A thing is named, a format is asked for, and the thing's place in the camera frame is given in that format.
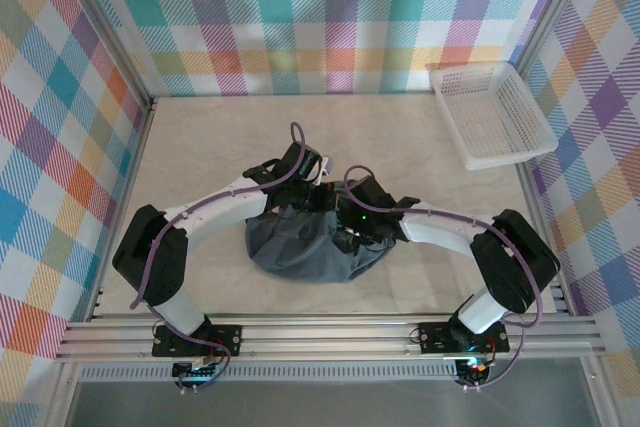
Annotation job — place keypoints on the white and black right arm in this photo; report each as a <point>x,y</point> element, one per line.
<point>440,232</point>

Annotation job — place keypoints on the grey t-shirt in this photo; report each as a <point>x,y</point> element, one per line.
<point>300,252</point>

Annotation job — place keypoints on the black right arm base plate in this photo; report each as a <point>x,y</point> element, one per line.
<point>435,337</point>

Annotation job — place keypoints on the aluminium frame post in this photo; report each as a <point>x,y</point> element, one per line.
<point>111,22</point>
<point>555,9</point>

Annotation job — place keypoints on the grey metal plate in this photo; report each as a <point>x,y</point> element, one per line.
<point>325,404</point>

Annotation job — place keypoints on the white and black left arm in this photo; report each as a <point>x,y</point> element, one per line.
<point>220,212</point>

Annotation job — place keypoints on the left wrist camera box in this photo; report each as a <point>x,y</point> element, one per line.
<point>322,166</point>

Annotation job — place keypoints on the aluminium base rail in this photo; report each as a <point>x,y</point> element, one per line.
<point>330,334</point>

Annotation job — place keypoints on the white perforated plastic basket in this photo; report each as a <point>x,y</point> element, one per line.
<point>492,117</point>

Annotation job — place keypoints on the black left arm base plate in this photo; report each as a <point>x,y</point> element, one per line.
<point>227,339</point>

